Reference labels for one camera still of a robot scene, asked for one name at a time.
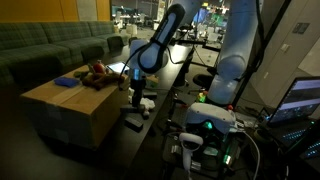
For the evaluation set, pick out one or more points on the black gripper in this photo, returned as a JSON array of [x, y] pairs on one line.
[[138, 87]]

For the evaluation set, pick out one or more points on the white towel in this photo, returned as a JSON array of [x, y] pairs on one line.
[[130, 93]]

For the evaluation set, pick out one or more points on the brown plush moose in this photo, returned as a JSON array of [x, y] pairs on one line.
[[103, 81]]

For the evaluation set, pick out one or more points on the red plush ball white tag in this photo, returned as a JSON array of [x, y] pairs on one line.
[[99, 67]]

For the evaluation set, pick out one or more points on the dark rectangular block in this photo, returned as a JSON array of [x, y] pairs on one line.
[[66, 82]]

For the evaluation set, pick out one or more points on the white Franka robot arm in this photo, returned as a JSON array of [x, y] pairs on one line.
[[233, 66]]

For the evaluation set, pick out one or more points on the flat black box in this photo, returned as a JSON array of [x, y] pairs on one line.
[[134, 124]]

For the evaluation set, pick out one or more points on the large cardboard box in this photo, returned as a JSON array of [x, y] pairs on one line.
[[83, 113]]

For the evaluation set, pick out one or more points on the white framed tablet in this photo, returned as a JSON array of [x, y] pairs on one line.
[[117, 66]]

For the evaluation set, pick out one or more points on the white VR controller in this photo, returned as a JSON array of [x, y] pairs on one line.
[[190, 146]]

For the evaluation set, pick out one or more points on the white VR headset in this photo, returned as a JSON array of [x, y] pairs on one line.
[[210, 116]]

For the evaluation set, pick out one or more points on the green plaid sofa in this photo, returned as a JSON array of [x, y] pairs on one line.
[[40, 43]]

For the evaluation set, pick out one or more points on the black stand pole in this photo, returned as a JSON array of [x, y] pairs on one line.
[[266, 43]]

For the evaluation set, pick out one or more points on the open black laptop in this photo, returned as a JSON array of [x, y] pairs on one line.
[[296, 100]]

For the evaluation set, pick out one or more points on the white wall switch plate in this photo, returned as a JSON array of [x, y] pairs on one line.
[[286, 47]]

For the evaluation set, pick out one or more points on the dark wall switch plate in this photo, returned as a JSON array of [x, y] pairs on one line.
[[301, 27]]

